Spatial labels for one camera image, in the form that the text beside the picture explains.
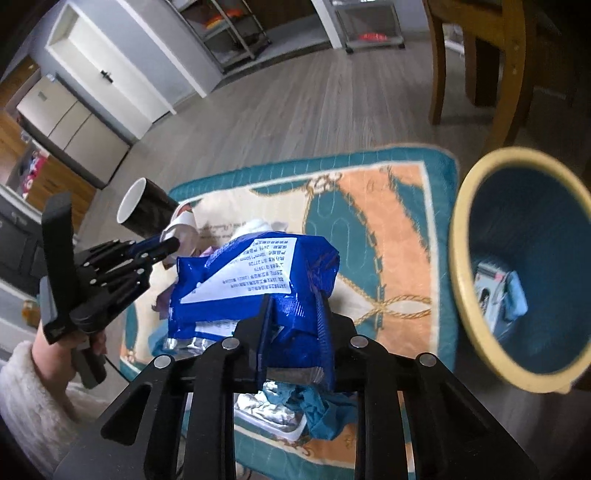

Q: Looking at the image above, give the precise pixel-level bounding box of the teal and orange printed mat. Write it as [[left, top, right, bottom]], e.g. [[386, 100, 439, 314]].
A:
[[117, 147, 460, 480]]

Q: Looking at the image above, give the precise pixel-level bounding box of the white cloth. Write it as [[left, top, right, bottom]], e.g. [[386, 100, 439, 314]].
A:
[[231, 217, 287, 241]]

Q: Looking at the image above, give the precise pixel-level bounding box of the white door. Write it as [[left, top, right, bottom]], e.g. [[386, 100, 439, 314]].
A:
[[46, 0, 222, 139]]

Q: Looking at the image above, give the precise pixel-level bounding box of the purple wrapper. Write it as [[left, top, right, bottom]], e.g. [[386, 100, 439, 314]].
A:
[[151, 288, 175, 321]]

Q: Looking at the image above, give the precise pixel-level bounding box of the crushed white paper cup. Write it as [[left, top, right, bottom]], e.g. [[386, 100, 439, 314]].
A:
[[161, 205, 200, 266]]

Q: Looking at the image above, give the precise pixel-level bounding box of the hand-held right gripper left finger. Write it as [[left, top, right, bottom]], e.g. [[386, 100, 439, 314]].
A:
[[55, 293, 278, 480]]

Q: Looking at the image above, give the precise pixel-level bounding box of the orange plastic item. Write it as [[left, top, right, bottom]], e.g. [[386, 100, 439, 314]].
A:
[[202, 13, 242, 29]]

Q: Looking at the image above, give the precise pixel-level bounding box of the teal crumpled wrapper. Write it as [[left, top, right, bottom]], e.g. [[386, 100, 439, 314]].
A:
[[277, 383, 358, 441]]

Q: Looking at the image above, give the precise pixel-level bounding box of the teal bin with yellow rim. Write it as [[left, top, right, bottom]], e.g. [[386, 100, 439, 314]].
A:
[[449, 148, 591, 395]]

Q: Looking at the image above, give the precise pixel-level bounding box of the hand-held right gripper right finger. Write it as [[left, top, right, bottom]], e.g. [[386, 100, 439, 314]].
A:
[[314, 288, 543, 480]]

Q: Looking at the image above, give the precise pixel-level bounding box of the black cup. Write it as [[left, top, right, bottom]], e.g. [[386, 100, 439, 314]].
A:
[[116, 178, 181, 238]]

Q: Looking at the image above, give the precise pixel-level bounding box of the silver foil tray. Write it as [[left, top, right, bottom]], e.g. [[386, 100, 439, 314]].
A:
[[233, 392, 308, 439]]

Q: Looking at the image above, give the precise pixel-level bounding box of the light blue crumpled wrapper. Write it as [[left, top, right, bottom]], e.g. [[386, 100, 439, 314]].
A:
[[502, 271, 530, 322]]

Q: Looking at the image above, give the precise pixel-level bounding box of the amber jar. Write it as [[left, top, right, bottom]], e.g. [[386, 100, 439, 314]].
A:
[[21, 299, 40, 329]]

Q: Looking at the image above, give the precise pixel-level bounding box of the black cable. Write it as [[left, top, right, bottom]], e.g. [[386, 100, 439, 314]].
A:
[[104, 353, 139, 386]]

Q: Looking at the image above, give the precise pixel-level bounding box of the wooden chair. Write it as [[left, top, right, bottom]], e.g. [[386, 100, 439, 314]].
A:
[[422, 0, 529, 151]]

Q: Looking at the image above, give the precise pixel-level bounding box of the grey printed packet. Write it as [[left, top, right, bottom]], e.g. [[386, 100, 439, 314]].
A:
[[475, 260, 509, 326]]

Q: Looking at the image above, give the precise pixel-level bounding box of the wheeled metal shelf rack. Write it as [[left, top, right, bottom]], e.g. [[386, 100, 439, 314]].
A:
[[332, 0, 407, 54]]

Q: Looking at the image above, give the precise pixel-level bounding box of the beige cabinet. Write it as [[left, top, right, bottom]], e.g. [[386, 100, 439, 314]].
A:
[[16, 76, 131, 190]]

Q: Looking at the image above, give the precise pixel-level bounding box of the person's left hand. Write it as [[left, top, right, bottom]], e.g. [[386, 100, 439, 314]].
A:
[[31, 320, 109, 395]]

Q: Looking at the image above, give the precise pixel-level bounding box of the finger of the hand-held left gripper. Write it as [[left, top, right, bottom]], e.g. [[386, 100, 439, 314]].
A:
[[85, 266, 152, 304], [76, 237, 182, 274]]

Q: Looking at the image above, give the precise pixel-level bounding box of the blue snack packet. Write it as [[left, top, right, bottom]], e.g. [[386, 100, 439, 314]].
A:
[[164, 232, 341, 393]]

